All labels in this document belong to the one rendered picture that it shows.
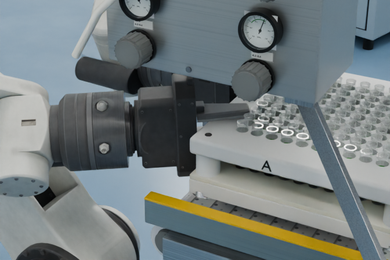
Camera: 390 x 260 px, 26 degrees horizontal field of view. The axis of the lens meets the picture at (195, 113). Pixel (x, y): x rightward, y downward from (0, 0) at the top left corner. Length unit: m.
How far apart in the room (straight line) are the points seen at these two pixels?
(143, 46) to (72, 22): 3.08
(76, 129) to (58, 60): 2.55
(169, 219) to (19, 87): 0.22
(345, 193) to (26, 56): 2.83
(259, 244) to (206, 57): 0.22
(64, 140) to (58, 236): 0.32
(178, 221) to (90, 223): 0.35
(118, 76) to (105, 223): 0.26
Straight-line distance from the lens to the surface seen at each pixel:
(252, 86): 0.74
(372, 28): 3.51
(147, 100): 0.93
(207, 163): 0.92
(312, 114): 0.81
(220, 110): 0.95
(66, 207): 1.25
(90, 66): 1.16
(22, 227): 1.26
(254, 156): 0.88
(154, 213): 0.94
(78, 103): 0.94
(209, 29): 0.77
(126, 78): 1.12
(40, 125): 0.94
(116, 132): 0.92
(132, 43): 0.79
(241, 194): 0.91
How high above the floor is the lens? 1.34
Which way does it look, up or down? 27 degrees down
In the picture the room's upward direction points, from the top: straight up
